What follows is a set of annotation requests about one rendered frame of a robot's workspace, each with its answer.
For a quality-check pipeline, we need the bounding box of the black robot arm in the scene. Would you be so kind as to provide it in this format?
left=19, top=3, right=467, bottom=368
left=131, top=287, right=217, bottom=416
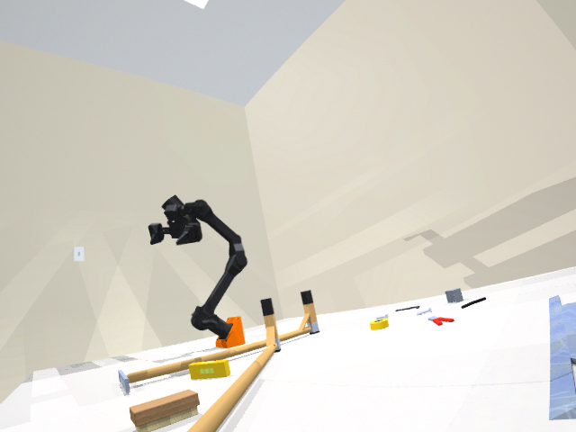
left=162, top=195, right=248, bottom=339

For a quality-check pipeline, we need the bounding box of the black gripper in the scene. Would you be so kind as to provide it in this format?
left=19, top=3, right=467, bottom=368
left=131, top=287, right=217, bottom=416
left=148, top=218, right=203, bottom=246

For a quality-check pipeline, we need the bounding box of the yellow ring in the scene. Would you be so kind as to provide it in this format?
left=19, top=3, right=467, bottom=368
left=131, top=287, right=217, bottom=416
left=370, top=319, right=390, bottom=330

